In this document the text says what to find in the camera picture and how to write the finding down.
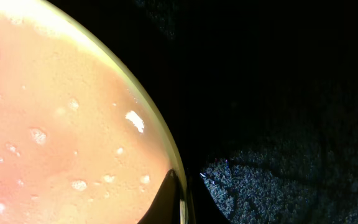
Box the yellow plate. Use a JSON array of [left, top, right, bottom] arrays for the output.
[[0, 1, 189, 224]]

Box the round black serving tray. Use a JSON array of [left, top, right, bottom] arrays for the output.
[[55, 1, 358, 223]]

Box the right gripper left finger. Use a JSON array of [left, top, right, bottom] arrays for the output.
[[138, 169, 181, 224]]

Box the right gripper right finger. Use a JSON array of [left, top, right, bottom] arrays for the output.
[[188, 175, 229, 224]]

